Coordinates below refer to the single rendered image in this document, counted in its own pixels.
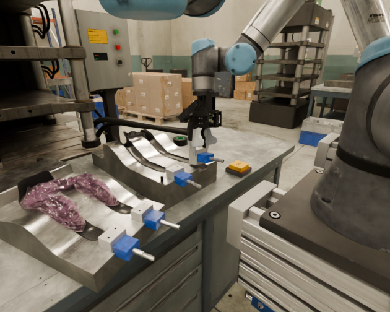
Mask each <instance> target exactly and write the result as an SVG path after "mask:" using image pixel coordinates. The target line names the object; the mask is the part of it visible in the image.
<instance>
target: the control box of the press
mask: <svg viewBox="0 0 390 312"><path fill-rule="evenodd" d="M74 15H75V19H76V26H77V33H78V37H79V43H80V46H82V47H84V48H85V50H86V54H87V57H86V59H84V60H83V65H84V71H85V78H86V82H87V88H88V93H89V92H90V91H92V90H96V92H97V93H98V94H99V95H100V96H101V97H102V101H103V108H104V113H105V117H110V118H117V119H118V117H117V112H116V103H115V94H116V92H117V90H118V89H119V90H121V89H123V87H133V86H134V83H133V76H132V64H131V52H130V46H129V34H128V22H127V19H121V18H118V17H115V16H112V15H110V14H108V13H102V12H94V11H85V10H80V9H74ZM89 98H90V96H89ZM103 134H104V135H105V138H106V143H107V142H112V141H116V139H115V136H116V137H117V138H118V136H119V141H121V140H120V135H119V126H117V125H116V126H111V127H109V128H107V129H106V130H104V132H103Z"/></svg>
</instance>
